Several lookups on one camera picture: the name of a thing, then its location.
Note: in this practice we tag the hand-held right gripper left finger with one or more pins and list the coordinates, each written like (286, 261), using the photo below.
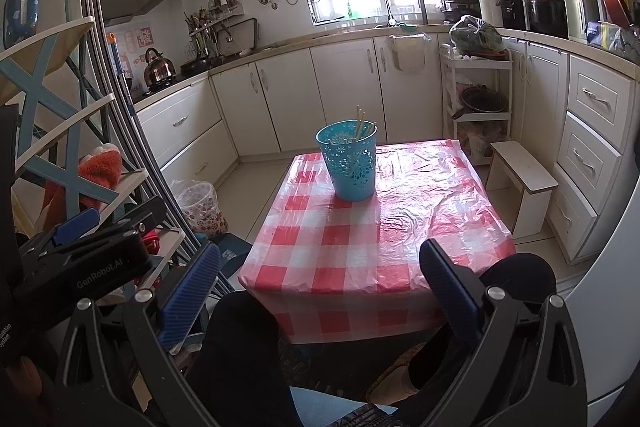
(190, 292)

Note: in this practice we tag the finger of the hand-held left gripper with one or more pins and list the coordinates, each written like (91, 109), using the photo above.
(77, 219)
(140, 212)

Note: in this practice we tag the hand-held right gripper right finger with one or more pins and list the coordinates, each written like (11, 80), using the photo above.
(450, 292)

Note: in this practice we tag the blue perforated plastic basket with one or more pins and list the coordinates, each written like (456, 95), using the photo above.
(350, 177)

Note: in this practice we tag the bundle of bamboo chopsticks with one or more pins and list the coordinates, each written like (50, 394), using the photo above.
(358, 122)

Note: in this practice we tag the person's left hand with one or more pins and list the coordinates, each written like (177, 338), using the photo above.
(20, 372)

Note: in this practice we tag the orange plush toy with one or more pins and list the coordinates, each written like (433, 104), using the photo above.
(100, 172)

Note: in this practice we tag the dark blue cardboard box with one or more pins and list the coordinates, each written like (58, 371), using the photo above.
(235, 257)

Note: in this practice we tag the floral trash bin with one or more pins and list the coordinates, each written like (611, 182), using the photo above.
(200, 212)

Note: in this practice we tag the person's left leg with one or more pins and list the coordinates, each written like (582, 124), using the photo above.
(235, 357)

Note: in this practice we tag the tan slipper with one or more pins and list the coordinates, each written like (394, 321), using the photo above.
(395, 382)

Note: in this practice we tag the grey door seal strips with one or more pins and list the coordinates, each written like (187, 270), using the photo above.
(107, 107)

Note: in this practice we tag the red checkered tablecloth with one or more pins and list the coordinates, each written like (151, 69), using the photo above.
(320, 257)

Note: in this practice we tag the white step stool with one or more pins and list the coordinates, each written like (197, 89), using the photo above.
(525, 172)

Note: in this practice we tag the steel whistling kettle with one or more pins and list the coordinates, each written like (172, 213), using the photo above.
(159, 69)

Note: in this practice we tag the plastic bag in cart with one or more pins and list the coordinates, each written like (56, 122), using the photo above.
(475, 142)

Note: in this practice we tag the black pan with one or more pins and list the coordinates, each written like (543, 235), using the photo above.
(196, 66)

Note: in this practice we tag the white refrigerator door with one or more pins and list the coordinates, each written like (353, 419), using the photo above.
(615, 307)

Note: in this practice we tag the dark pot in cart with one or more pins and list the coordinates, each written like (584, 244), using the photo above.
(482, 101)

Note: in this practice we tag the black framed tray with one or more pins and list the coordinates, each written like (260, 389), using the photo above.
(240, 37)

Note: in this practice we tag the blue patterned hanging item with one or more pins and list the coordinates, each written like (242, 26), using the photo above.
(20, 12)

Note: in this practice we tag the white base cabinets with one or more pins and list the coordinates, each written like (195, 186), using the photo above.
(345, 92)

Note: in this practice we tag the white rolling cart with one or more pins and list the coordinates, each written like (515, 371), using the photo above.
(480, 63)

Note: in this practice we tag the white door hanging bin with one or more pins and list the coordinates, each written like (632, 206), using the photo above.
(410, 57)

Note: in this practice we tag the white drawer cabinet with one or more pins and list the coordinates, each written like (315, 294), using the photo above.
(595, 102)

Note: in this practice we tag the beige kitchen countertop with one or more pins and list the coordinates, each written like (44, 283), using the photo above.
(325, 38)

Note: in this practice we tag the bag of green vegetables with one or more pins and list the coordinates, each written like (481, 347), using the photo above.
(475, 37)

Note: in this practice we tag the green cloth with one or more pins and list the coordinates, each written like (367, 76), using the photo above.
(407, 28)

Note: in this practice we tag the black angular tap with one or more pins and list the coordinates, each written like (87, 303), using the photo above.
(422, 9)

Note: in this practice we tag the chrome gooseneck faucet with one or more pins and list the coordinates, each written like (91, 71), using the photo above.
(390, 14)

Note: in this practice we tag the white thermos jug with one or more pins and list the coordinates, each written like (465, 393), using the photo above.
(490, 7)

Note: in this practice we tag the green bottle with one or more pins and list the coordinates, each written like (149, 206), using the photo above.
(349, 10)

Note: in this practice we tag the blue carton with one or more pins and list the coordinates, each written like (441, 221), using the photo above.
(600, 33)

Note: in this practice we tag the white electric water boiler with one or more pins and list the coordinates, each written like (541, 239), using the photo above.
(575, 9)

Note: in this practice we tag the blue cross frame shelf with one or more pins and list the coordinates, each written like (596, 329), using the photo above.
(35, 82)

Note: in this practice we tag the red wall stickers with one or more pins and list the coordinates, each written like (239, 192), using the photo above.
(145, 39)

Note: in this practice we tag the wall rack with kitchen utensils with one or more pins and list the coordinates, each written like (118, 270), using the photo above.
(220, 19)

